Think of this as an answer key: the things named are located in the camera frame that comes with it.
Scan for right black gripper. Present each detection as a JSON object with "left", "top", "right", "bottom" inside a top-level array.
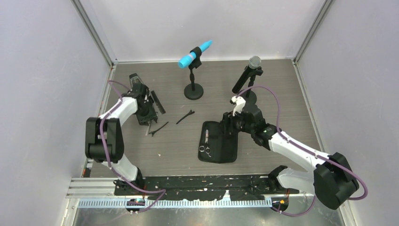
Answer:
[{"left": 216, "top": 108, "right": 255, "bottom": 136}]

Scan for silver scissors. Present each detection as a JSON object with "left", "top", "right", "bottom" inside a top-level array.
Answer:
[
  {"left": 145, "top": 121, "right": 153, "bottom": 136},
  {"left": 199, "top": 129, "right": 211, "bottom": 157}
]

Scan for black zip tool case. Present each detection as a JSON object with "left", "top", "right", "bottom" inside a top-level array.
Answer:
[{"left": 198, "top": 121, "right": 238, "bottom": 164}]

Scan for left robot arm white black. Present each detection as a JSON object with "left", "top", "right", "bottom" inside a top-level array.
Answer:
[{"left": 85, "top": 83, "right": 158, "bottom": 195}]

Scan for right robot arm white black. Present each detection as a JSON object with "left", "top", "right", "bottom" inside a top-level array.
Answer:
[{"left": 221, "top": 104, "right": 360, "bottom": 210}]

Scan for black hair clip left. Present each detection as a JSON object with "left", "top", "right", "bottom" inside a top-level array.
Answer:
[{"left": 149, "top": 121, "right": 169, "bottom": 137}]

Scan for black hair clip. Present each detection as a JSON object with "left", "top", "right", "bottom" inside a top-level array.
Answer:
[
  {"left": 176, "top": 110, "right": 195, "bottom": 125},
  {"left": 149, "top": 121, "right": 169, "bottom": 137}
]

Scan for black hair clip centre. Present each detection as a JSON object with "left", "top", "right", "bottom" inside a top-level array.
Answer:
[{"left": 176, "top": 110, "right": 195, "bottom": 125}]

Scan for black comb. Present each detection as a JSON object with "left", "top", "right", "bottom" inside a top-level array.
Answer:
[{"left": 151, "top": 90, "right": 166, "bottom": 114}]

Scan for right black microphone stand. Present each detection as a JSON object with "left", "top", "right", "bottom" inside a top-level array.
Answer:
[{"left": 241, "top": 76, "right": 257, "bottom": 104}]

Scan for black microphone stand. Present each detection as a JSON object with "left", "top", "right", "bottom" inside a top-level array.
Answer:
[
  {"left": 241, "top": 76, "right": 257, "bottom": 104},
  {"left": 184, "top": 47, "right": 204, "bottom": 100}
]

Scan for black metronome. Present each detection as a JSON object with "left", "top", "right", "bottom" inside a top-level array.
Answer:
[{"left": 129, "top": 73, "right": 147, "bottom": 95}]

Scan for left black microphone stand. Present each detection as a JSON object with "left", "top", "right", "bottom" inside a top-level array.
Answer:
[{"left": 184, "top": 47, "right": 204, "bottom": 100}]

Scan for blue microphone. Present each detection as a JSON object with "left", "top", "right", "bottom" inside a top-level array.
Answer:
[{"left": 177, "top": 40, "right": 213, "bottom": 69}]

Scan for black silver microphone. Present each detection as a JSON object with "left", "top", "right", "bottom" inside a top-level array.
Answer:
[{"left": 232, "top": 56, "right": 263, "bottom": 94}]

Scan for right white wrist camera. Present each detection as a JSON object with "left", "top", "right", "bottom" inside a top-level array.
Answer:
[{"left": 230, "top": 96, "right": 246, "bottom": 116}]

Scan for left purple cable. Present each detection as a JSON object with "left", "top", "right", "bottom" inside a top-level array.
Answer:
[{"left": 98, "top": 80, "right": 168, "bottom": 214}]

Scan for purple cable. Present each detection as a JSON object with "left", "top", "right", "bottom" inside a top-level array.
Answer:
[
  {"left": 237, "top": 86, "right": 368, "bottom": 218},
  {"left": 98, "top": 80, "right": 168, "bottom": 214}
]

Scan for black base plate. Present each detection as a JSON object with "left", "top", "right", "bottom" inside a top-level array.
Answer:
[{"left": 113, "top": 175, "right": 299, "bottom": 201}]

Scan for aluminium rail front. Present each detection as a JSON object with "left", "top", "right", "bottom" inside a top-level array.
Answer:
[{"left": 65, "top": 177, "right": 350, "bottom": 209}]

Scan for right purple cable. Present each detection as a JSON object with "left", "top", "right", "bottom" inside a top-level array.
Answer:
[{"left": 237, "top": 86, "right": 368, "bottom": 218}]

